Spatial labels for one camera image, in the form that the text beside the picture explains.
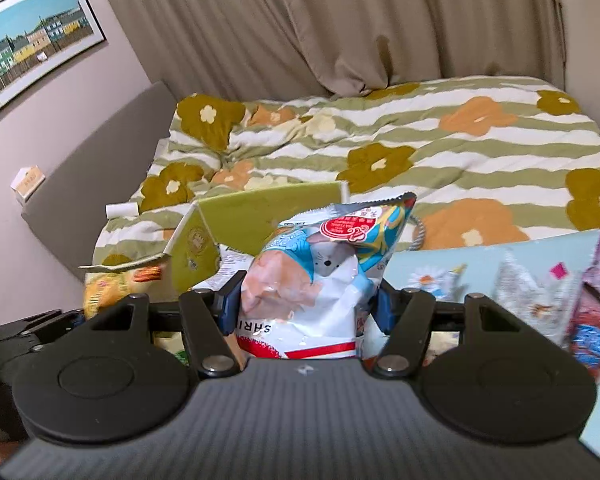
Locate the grey bed headboard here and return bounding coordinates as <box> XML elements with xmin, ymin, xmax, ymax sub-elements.
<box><xmin>21</xmin><ymin>81</ymin><xmax>179</xmax><ymax>282</ymax></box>

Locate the beige curtain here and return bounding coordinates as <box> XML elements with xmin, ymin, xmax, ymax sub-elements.
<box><xmin>90</xmin><ymin>0</ymin><xmax>567</xmax><ymax>99</ymax></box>

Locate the small white roll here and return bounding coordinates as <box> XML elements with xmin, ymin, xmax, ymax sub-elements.
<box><xmin>105</xmin><ymin>203</ymin><xmax>141</xmax><ymax>220</ymax></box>

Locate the framed houses wall picture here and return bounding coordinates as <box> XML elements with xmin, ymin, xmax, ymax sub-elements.
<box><xmin>0</xmin><ymin>0</ymin><xmax>108</xmax><ymax>118</ymax></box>

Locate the yellow snack bag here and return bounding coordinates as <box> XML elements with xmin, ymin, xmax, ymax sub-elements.
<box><xmin>82</xmin><ymin>257</ymin><xmax>174</xmax><ymax>322</ymax></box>

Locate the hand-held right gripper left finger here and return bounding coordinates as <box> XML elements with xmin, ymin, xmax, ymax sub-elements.
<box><xmin>84</xmin><ymin>270</ymin><xmax>249</xmax><ymax>379</ymax></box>

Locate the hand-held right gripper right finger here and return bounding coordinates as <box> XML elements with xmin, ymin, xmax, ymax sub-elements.
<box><xmin>362</xmin><ymin>278</ymin><xmax>525</xmax><ymax>380</ymax></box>

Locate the green cardboard box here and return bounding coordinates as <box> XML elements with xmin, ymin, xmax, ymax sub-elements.
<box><xmin>77</xmin><ymin>180</ymin><xmax>351</xmax><ymax>312</ymax></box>

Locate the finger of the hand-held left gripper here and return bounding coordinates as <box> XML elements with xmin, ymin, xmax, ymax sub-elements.
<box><xmin>0</xmin><ymin>309</ymin><xmax>87</xmax><ymax>357</ymax></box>

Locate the pink blue snack packet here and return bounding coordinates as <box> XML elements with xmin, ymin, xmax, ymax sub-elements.
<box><xmin>567</xmin><ymin>270</ymin><xmax>600</xmax><ymax>382</ymax></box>

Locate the small white box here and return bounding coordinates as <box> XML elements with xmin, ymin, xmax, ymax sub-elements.
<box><xmin>10</xmin><ymin>165</ymin><xmax>46</xmax><ymax>206</ymax></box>

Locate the white blue snack bag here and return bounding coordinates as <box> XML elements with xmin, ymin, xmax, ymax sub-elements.
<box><xmin>235</xmin><ymin>192</ymin><xmax>419</xmax><ymax>361</ymax></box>

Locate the grey cord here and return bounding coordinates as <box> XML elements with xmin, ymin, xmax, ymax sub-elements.
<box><xmin>407</xmin><ymin>212</ymin><xmax>429</xmax><ymax>252</ymax></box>

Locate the green striped floral blanket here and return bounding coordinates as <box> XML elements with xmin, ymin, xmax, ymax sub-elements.
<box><xmin>92</xmin><ymin>76</ymin><xmax>600</xmax><ymax>281</ymax></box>

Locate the silver snack packet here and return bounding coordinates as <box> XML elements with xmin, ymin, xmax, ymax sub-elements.
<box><xmin>495</xmin><ymin>250</ymin><xmax>582</xmax><ymax>347</ymax></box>

